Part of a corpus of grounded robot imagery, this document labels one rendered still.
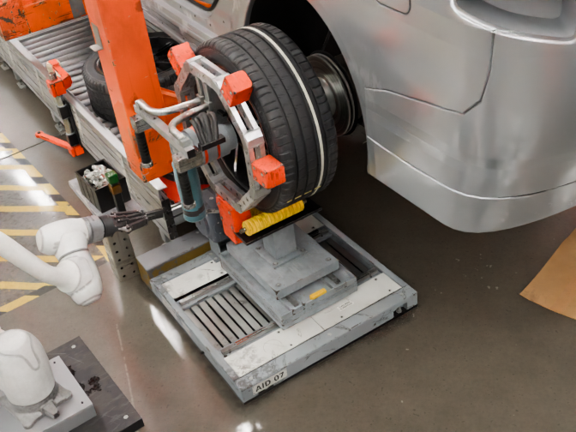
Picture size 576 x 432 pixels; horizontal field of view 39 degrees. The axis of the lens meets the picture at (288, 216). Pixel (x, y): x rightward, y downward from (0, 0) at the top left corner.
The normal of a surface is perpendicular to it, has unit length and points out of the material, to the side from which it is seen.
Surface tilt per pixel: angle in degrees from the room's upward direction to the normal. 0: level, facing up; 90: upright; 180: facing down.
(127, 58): 90
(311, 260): 0
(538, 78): 89
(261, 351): 0
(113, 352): 0
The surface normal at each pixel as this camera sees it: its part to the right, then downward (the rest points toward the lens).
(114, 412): -0.11, -0.80
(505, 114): -0.33, 0.59
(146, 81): 0.54, 0.45
